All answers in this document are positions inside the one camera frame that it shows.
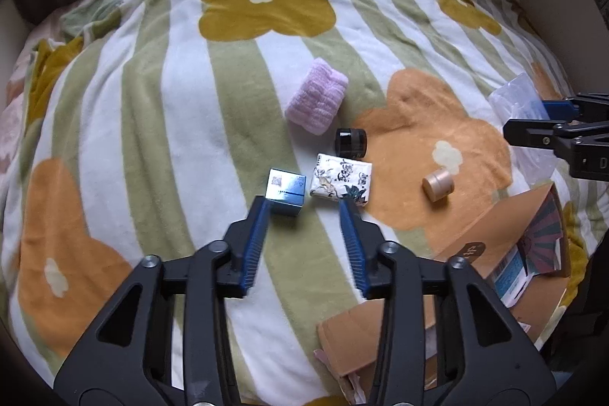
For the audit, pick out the striped flower print blanket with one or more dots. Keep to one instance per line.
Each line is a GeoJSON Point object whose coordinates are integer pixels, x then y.
{"type": "Point", "coordinates": [166, 101]}

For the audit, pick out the small beige round jar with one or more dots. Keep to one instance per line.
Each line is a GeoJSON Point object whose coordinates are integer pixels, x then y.
{"type": "Point", "coordinates": [437, 186]}

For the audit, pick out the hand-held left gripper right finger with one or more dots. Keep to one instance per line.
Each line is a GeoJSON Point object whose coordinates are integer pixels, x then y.
{"type": "Point", "coordinates": [352, 239]}

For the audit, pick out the small silver blue box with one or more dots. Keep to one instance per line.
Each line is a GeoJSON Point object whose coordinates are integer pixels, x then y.
{"type": "Point", "coordinates": [285, 189]}

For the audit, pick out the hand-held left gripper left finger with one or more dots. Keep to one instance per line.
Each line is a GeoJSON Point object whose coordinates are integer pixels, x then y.
{"type": "Point", "coordinates": [254, 239]}

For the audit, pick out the white floral tissue packet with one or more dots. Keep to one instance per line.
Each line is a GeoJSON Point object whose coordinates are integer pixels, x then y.
{"type": "Point", "coordinates": [340, 177]}

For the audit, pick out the blue and white packet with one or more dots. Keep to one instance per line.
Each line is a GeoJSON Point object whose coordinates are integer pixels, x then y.
{"type": "Point", "coordinates": [514, 277]}

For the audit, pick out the clear plastic bag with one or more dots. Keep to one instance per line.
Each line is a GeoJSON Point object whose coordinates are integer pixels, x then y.
{"type": "Point", "coordinates": [516, 97]}

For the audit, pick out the dark fan pattern packet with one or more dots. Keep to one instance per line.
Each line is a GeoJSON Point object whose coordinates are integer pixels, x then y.
{"type": "Point", "coordinates": [547, 239]}

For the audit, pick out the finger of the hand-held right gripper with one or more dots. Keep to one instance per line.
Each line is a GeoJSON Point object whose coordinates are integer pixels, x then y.
{"type": "Point", "coordinates": [559, 108]}
{"type": "Point", "coordinates": [533, 132]}

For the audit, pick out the open brown cardboard box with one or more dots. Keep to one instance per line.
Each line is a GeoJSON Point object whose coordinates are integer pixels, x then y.
{"type": "Point", "coordinates": [495, 235]}

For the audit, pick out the small black jar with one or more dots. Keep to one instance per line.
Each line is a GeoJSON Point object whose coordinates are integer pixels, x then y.
{"type": "Point", "coordinates": [351, 143]}

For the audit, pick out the rolled lilac towel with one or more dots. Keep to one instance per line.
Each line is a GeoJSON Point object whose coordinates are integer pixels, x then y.
{"type": "Point", "coordinates": [316, 97]}

